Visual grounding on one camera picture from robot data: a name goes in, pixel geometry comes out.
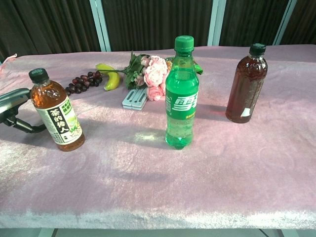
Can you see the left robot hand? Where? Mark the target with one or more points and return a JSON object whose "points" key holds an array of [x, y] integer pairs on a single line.
{"points": [[10, 101]]}

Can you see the amber tea bottle with label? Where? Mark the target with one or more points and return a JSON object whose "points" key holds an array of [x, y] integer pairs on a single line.
{"points": [[61, 118]]}

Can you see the purple grape bunch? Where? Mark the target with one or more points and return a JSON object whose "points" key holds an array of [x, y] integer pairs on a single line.
{"points": [[81, 84]]}

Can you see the dark brown curtain panel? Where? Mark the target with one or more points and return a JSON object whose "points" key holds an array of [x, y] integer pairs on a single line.
{"points": [[44, 24], [158, 22], [251, 19], [304, 22]]}

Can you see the yellow green banana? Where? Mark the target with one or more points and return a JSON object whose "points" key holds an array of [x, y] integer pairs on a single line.
{"points": [[114, 80]]}

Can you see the grey plastic clip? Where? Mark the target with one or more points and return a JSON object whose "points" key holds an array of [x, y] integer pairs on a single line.
{"points": [[134, 100]]}

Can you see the pink flower bouquet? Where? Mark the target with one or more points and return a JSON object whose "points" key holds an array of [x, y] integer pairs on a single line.
{"points": [[153, 71]]}

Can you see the pink fleece table cloth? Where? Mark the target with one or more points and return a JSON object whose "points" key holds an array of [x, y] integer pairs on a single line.
{"points": [[148, 177]]}

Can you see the green soda bottle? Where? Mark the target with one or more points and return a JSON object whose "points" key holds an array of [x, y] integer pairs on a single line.
{"points": [[181, 98]]}

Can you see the dark red drink bottle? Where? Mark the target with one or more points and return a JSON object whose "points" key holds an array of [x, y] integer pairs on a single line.
{"points": [[247, 81]]}

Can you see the pale blue frame post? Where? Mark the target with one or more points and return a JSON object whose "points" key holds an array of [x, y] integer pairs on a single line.
{"points": [[216, 22], [100, 24], [285, 22]]}

